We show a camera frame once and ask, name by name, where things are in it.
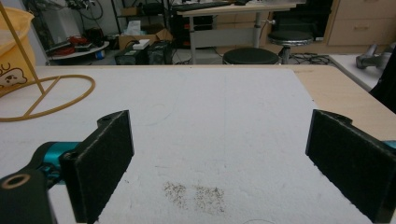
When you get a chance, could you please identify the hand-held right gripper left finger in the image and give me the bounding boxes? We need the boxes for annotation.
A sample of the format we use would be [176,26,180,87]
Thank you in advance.
[58,109,135,224]

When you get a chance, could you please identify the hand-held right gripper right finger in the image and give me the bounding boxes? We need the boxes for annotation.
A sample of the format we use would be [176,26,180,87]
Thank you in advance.
[304,108,396,224]

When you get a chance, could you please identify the white side table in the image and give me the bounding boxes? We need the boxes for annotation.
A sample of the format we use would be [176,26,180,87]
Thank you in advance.
[329,53,391,92]

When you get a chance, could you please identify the grey metal tool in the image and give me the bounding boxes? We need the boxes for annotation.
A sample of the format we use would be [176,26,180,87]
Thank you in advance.
[355,43,394,70]

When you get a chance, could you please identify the black computer tower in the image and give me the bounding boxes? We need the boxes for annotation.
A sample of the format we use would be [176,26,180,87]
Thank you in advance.
[114,46,150,66]

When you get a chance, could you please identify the white round low table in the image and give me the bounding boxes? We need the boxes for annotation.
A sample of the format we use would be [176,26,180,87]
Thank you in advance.
[47,41,110,62]

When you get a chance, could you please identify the white table mat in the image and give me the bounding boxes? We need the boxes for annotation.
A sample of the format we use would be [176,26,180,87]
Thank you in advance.
[0,66,375,224]

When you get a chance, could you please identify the red cloth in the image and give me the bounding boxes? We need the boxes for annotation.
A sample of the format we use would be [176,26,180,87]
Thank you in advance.
[65,35,92,47]

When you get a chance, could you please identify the dark speckled box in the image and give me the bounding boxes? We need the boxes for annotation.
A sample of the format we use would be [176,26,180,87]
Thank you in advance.
[147,40,173,65]

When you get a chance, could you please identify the small white box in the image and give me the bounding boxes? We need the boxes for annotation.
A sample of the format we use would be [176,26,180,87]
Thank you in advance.
[132,38,151,51]

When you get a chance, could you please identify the cardboard box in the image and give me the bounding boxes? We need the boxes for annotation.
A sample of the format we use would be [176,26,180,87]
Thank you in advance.
[118,28,174,51]

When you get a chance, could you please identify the yellow plastic bin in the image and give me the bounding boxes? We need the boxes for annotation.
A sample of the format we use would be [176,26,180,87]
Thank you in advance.
[0,6,37,98]

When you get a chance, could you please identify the wooden drawer cabinet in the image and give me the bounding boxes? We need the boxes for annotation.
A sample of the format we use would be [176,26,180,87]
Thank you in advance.
[323,0,396,48]

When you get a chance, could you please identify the black round stool chrome rim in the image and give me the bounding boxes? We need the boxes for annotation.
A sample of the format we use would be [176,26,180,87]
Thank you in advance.
[267,30,315,65]

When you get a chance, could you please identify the black round stool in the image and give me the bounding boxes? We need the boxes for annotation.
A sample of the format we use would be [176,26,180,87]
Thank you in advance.
[222,47,280,65]

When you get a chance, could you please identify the light wooden desk grey legs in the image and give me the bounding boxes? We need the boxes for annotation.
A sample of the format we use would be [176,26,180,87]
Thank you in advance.
[177,1,297,65]

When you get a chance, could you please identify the black keyboard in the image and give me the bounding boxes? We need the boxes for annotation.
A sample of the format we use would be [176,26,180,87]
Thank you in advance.
[172,1,233,13]

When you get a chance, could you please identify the gold wire stand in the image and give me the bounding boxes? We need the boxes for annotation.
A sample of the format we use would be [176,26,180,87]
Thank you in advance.
[0,0,97,122]

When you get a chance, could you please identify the black floor cables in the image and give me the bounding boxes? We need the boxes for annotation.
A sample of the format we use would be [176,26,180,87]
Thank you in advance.
[289,51,332,65]

